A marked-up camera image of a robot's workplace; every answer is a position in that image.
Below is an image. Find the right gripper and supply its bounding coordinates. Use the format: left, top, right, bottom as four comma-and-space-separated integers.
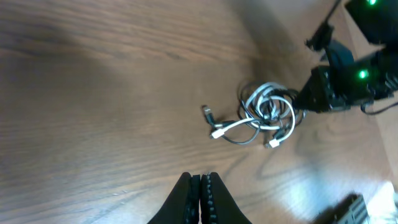
298, 23, 397, 113

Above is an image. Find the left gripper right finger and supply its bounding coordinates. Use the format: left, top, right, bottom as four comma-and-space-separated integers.
200, 172, 251, 224

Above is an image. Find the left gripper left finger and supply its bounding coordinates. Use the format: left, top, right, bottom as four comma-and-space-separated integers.
148, 172, 200, 224

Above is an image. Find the black usb cable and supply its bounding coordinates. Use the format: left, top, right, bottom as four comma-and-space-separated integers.
201, 81, 307, 146

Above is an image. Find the white usb cable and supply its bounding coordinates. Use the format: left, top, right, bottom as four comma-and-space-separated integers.
210, 82, 296, 149

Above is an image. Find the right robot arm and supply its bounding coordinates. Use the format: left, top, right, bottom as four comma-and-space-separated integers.
294, 0, 397, 113

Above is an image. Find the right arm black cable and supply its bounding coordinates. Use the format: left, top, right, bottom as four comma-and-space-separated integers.
323, 0, 398, 116

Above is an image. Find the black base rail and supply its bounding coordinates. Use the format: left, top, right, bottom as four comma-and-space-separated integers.
312, 193, 369, 224

